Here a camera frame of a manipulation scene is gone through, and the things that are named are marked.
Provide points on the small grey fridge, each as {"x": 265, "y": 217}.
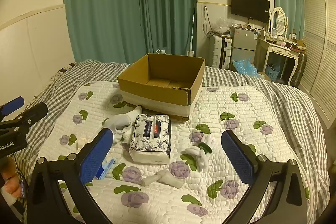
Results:
{"x": 244, "y": 43}

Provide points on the white pole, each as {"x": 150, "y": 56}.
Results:
{"x": 193, "y": 29}

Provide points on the clear plastic bag pile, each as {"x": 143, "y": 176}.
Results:
{"x": 222, "y": 26}

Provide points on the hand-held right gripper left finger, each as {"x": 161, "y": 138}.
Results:
{"x": 95, "y": 158}

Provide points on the white green sock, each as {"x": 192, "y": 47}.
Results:
{"x": 197, "y": 157}

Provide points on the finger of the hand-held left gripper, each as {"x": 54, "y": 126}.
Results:
{"x": 12, "y": 106}
{"x": 34, "y": 112}

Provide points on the small blue packet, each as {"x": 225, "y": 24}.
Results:
{"x": 106, "y": 167}

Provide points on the wide green curtain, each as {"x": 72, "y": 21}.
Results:
{"x": 118, "y": 3}

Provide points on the person's left hand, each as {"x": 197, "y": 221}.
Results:
{"x": 11, "y": 184}

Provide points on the small cream cloth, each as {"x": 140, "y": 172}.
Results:
{"x": 81, "y": 143}

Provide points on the blue plastic basket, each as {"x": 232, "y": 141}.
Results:
{"x": 272, "y": 73}

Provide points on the oval white mirror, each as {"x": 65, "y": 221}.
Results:
{"x": 278, "y": 20}

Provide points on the floral tissue pack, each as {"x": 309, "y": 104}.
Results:
{"x": 151, "y": 140}

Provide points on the black wall television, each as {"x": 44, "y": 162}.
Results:
{"x": 249, "y": 6}

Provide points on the brown cardboard box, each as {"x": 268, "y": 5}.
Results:
{"x": 160, "y": 69}

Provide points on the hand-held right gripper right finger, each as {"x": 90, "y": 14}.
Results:
{"x": 236, "y": 158}

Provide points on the floral white quilt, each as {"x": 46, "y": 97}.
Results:
{"x": 162, "y": 203}

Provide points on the white vanity table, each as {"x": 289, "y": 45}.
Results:
{"x": 278, "y": 49}

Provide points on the white louvered wardrobe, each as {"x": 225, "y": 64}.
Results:
{"x": 319, "y": 50}

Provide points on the blue bubble wrap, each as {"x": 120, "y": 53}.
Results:
{"x": 245, "y": 67}

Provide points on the white suitcase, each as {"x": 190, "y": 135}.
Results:
{"x": 218, "y": 52}

